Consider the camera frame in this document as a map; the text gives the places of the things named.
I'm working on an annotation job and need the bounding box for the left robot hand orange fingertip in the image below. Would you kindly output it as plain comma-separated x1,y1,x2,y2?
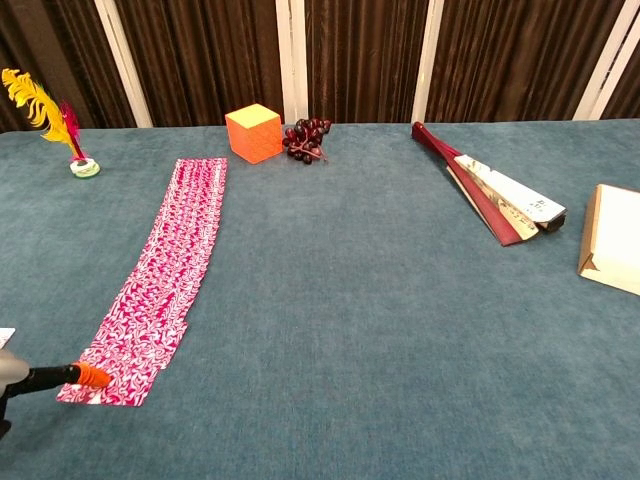
0,348,112,442

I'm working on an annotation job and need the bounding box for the pink patterned cloth strip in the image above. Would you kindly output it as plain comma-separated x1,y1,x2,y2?
82,156,229,372

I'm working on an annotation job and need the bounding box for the teal velvet tablecloth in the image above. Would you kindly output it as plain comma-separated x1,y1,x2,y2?
0,118,640,480

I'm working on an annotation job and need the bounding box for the white vertical post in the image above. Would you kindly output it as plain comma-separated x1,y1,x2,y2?
571,0,640,122
93,0,154,129
275,0,310,125
410,0,446,125

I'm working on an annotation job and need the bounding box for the orange cube with yellow face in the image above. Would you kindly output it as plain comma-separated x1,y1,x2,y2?
224,103,285,165

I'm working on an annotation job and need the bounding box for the yellow pink feather shuttlecock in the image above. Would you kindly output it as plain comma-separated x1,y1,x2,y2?
1,68,102,179

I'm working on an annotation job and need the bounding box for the red paper folding fan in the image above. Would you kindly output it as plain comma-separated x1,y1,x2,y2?
410,120,569,248

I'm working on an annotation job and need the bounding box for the brown curtain panel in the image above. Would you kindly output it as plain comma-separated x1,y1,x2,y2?
114,0,285,128
303,0,431,125
0,0,138,134
424,0,627,124
601,47,640,121

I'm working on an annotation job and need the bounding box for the brown cardboard box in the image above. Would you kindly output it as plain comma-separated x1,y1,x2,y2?
576,183,640,297

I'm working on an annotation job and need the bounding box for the dark red grape bunch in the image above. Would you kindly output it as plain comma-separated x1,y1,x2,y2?
281,117,333,165

